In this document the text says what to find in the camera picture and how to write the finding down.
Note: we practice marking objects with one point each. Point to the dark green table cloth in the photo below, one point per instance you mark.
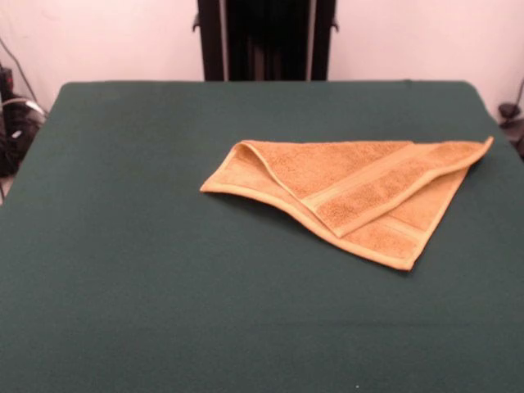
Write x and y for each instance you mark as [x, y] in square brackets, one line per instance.
[163, 266]

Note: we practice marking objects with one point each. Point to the tan terry towel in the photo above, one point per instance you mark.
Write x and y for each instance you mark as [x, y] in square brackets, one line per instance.
[348, 184]

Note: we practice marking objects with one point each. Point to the black wall plug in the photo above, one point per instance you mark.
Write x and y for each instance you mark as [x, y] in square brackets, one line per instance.
[6, 78]

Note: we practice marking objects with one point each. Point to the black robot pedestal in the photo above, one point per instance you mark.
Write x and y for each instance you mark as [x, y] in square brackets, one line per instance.
[266, 41]

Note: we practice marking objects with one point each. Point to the black equipment bundle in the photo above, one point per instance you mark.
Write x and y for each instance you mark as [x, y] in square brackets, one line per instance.
[16, 139]

